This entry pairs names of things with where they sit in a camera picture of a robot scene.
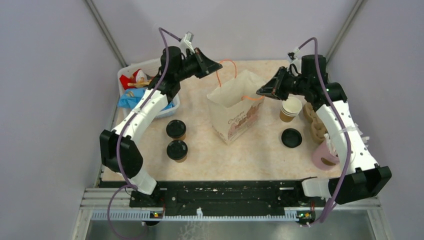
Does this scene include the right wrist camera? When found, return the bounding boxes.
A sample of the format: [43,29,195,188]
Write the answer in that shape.
[287,47,302,75]

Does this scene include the paper takeout bag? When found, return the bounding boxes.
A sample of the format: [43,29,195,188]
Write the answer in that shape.
[206,60,265,145]

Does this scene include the black cup lid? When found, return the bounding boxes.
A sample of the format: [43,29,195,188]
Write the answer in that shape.
[166,140,188,160]
[166,119,187,138]

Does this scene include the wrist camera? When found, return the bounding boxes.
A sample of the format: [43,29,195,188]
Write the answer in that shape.
[287,47,302,75]
[179,31,195,55]

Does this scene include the white wrapped straws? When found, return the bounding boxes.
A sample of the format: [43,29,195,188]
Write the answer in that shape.
[323,132,370,157]

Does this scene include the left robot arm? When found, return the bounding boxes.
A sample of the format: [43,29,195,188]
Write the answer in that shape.
[99,46,223,207]

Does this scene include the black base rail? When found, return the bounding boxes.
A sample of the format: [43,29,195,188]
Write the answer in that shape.
[129,180,325,217]

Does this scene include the black lid stack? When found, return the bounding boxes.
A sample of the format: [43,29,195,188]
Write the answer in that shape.
[281,128,303,148]

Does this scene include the blue snack bag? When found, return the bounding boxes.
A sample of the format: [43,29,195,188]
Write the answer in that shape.
[118,87,175,112]

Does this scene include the cardboard cup carrier stack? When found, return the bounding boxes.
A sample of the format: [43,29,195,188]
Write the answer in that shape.
[302,102,328,144]

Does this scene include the pink holder cup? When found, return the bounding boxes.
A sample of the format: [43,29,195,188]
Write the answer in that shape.
[311,141,340,171]

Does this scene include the stack of paper cups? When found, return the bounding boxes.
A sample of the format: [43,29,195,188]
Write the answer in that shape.
[279,96,303,123]

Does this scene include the white plastic basket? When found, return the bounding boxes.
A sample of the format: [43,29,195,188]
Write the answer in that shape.
[117,58,181,118]

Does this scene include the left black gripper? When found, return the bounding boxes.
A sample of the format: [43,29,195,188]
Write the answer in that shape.
[174,47,222,81]

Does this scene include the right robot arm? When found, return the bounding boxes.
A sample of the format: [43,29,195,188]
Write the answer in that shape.
[256,54,392,206]

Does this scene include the brown paper cup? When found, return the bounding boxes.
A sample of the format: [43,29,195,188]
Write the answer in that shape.
[173,154,187,163]
[171,133,186,141]

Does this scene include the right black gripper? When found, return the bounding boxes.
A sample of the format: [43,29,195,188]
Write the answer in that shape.
[256,66,310,101]

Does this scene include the red snack bag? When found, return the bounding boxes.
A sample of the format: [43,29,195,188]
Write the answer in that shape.
[119,68,151,90]

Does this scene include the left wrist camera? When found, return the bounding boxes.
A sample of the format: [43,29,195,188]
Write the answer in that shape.
[179,31,195,55]

